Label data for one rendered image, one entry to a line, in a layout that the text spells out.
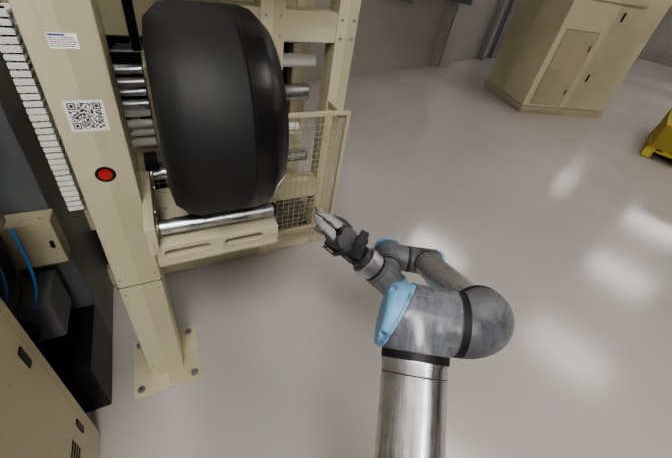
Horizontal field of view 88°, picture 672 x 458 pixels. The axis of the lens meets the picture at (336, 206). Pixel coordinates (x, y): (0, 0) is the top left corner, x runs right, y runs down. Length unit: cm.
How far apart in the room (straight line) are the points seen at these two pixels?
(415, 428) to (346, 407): 116
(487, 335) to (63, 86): 96
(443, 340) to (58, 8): 92
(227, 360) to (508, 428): 132
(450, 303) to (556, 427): 156
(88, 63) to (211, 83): 26
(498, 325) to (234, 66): 72
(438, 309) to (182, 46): 71
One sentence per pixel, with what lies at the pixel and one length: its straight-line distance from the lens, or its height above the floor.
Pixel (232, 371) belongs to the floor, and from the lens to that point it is 182.
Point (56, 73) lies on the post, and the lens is 96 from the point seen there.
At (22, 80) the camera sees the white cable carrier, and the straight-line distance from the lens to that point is 99.
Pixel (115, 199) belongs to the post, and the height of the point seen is 98.
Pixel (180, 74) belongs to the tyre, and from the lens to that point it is 82.
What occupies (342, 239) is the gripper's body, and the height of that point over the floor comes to 94.
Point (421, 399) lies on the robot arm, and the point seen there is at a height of 109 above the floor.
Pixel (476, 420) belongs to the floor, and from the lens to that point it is 196.
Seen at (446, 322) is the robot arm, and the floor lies 115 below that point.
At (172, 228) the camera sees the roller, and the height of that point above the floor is 91.
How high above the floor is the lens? 163
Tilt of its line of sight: 38 degrees down
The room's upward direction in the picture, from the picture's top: 11 degrees clockwise
